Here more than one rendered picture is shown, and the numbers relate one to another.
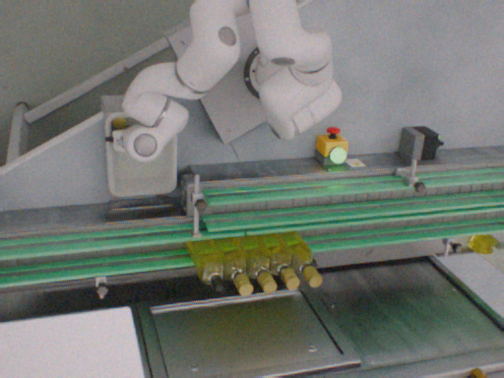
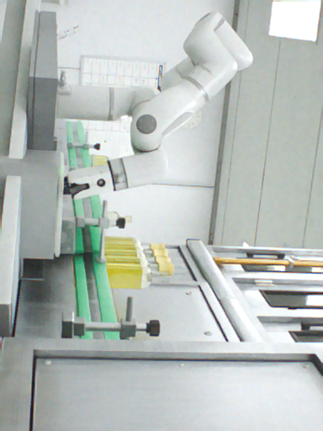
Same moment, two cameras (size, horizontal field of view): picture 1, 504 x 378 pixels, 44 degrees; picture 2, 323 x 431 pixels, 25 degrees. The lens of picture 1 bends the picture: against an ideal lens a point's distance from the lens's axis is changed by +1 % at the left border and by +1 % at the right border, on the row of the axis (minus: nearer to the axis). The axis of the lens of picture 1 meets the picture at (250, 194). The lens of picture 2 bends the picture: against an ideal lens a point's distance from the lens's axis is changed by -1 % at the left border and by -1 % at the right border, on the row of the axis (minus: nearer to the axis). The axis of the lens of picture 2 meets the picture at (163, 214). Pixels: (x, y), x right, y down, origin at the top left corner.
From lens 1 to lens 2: 212 cm
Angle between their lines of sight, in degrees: 76
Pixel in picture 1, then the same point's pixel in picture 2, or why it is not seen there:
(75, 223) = (70, 296)
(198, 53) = (228, 71)
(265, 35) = (244, 53)
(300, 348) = (189, 296)
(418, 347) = (178, 272)
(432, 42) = not seen: hidden behind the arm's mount
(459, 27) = not seen: hidden behind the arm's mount
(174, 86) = (198, 102)
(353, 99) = not seen: hidden behind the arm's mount
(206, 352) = (190, 327)
